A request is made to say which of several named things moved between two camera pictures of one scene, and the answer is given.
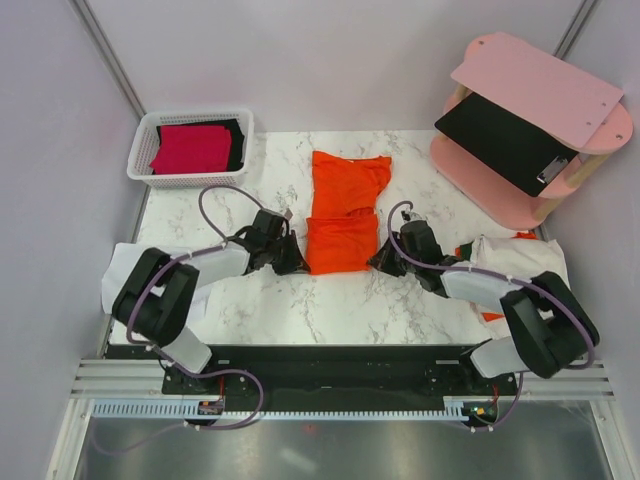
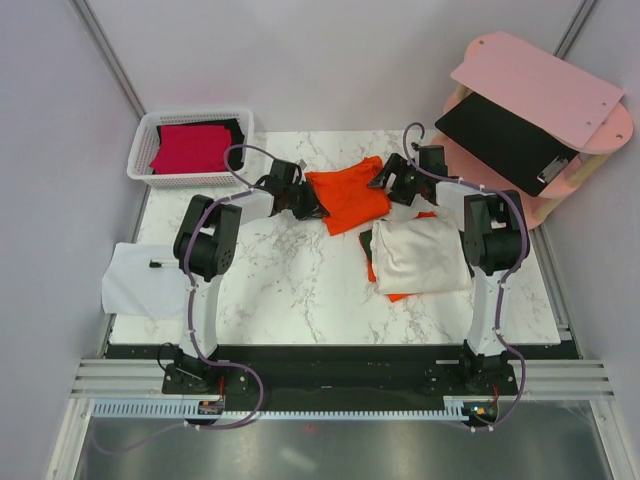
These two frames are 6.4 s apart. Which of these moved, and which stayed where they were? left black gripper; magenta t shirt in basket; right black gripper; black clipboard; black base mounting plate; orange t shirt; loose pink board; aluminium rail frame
Moved: left black gripper; right black gripper; orange t shirt
Stayed: black base mounting plate; black clipboard; aluminium rail frame; magenta t shirt in basket; loose pink board
